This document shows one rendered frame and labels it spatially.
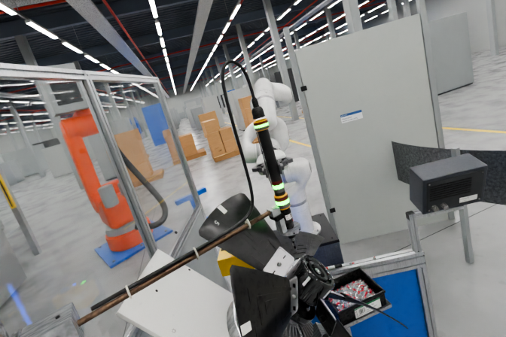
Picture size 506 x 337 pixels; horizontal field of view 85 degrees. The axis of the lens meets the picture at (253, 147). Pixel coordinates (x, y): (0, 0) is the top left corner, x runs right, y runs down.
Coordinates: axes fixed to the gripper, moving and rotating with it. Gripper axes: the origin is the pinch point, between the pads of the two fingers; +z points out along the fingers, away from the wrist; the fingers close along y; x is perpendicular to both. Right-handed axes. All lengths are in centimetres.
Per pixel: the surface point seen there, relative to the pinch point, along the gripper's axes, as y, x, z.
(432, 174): -63, -29, -31
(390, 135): -109, -50, -179
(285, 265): 3.8, -28.4, 6.6
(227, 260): 33, -46, -31
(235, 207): 15.4, -10.4, -3.6
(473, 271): -123, -152, -109
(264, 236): 8.0, -19.8, 2.2
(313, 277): -3.4, -28.1, 14.4
